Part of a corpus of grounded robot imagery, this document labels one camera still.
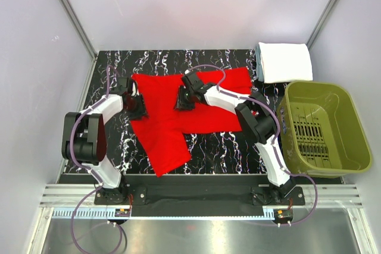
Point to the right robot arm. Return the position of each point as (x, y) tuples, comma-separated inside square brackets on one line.
[(258, 123)]

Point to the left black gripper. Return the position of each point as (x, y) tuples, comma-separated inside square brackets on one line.
[(141, 112)]

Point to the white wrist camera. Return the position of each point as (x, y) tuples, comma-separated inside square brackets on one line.
[(126, 85), (192, 81)]

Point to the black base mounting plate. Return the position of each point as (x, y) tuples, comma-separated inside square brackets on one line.
[(254, 189)]

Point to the left aluminium corner post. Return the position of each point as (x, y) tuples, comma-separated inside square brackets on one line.
[(69, 10)]

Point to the aluminium corner post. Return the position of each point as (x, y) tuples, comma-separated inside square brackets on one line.
[(69, 10), (321, 22)]

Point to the light blue folded t-shirt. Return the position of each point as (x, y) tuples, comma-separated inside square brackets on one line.
[(259, 69)]

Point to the red t-shirt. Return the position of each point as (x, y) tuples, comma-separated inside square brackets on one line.
[(161, 133)]

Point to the right aluminium corner post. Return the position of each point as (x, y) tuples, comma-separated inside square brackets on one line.
[(321, 22)]

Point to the olive green plastic basket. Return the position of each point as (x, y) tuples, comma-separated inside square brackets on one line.
[(321, 133)]

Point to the white folded t-shirt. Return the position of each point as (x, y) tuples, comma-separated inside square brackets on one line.
[(285, 62)]

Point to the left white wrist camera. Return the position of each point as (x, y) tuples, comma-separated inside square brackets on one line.
[(126, 85)]

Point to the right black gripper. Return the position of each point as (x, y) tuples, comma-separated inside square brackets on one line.
[(180, 104)]

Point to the white slotted cable duct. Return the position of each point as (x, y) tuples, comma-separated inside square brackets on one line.
[(142, 213)]

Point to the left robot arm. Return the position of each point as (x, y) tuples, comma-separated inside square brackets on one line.
[(85, 144)]

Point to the aluminium frame rail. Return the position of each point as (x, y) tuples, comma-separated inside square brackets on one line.
[(327, 195)]

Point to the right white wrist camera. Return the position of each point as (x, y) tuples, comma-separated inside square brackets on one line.
[(192, 81)]

